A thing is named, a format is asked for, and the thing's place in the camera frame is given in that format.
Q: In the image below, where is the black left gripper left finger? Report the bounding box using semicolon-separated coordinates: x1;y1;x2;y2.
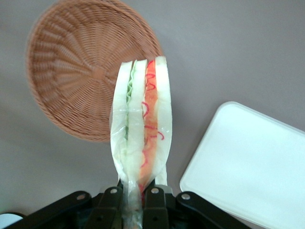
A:
88;186;124;229

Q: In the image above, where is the triangle sandwich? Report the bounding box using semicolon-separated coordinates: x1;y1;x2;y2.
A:
110;55;173;229

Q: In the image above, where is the round brown wicker basket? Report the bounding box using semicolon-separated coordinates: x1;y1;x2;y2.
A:
25;0;165;144

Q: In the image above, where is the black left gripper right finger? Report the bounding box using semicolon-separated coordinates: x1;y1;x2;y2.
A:
142;186;171;229

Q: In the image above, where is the pale rectangular serving tray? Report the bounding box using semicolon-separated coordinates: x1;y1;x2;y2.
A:
179;101;305;229

